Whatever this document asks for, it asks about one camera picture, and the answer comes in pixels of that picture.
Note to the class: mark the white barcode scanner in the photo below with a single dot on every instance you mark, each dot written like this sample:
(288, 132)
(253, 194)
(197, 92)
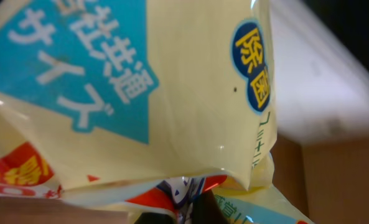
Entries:
(322, 89)

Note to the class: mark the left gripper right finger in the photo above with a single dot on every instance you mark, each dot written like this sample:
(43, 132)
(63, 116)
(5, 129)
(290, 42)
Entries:
(206, 210)

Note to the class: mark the yellow cleaning sheet package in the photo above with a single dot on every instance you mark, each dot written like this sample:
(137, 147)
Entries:
(140, 106)

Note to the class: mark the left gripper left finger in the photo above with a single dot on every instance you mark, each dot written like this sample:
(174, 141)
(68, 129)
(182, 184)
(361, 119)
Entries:
(154, 218)

